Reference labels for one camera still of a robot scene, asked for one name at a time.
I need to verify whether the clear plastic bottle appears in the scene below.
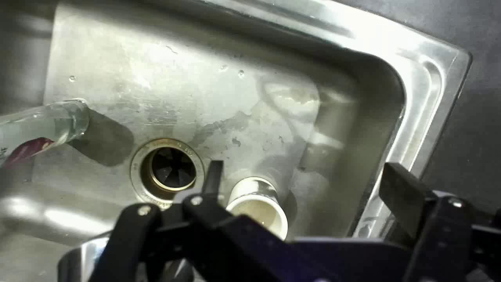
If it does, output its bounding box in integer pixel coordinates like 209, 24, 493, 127
0, 101, 89, 166

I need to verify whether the brass sink drain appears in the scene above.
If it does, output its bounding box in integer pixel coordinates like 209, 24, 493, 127
128, 138, 205, 206

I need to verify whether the stainless steel sink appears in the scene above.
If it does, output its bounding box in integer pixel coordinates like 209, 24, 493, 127
0, 0, 469, 282

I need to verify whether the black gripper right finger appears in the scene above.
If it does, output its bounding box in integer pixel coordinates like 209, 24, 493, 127
378, 163, 471, 282

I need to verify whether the white cup in sink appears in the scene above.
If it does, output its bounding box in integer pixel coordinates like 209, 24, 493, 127
226, 177, 287, 240

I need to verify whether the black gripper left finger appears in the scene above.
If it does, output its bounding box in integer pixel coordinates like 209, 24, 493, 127
183, 162, 292, 282

